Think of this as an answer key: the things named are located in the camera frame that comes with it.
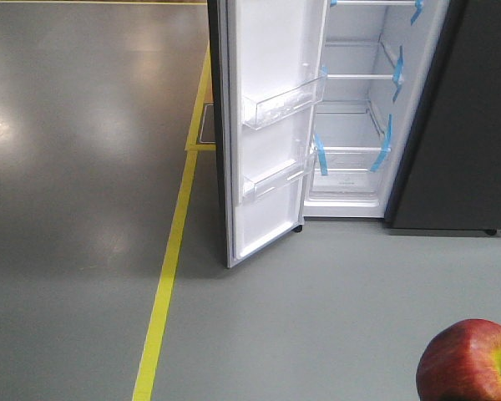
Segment red yellow apple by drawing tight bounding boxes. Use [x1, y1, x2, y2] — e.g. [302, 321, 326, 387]
[416, 318, 501, 400]

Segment white fridge door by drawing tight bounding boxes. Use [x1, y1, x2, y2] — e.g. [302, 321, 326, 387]
[207, 1, 331, 268]

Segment lower clear door bin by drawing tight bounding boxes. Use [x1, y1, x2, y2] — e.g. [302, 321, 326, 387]
[241, 151, 316, 203]

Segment clear door bin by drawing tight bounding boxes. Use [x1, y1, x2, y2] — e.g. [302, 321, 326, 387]
[241, 151, 316, 203]
[241, 74, 326, 130]

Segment blue tape strip lower left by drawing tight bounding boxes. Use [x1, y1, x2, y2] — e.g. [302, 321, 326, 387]
[314, 134, 328, 176]

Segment blue tape strip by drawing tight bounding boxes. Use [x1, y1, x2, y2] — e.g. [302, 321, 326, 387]
[410, 0, 424, 25]
[392, 45, 404, 103]
[370, 114, 393, 173]
[314, 134, 328, 176]

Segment middle clear door bin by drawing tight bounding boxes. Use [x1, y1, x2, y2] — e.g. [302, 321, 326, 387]
[241, 74, 326, 130]

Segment blue tape strip lower right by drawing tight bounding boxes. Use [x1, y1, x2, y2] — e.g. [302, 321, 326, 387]
[370, 114, 393, 173]

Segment blue tape strip middle right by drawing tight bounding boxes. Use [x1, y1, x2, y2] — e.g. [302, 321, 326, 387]
[392, 45, 404, 103]

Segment yellow floor tape line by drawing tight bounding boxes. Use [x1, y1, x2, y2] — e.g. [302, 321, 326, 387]
[132, 50, 215, 400]

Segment blue tape strip upper right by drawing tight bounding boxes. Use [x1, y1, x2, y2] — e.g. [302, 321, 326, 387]
[410, 0, 424, 25]

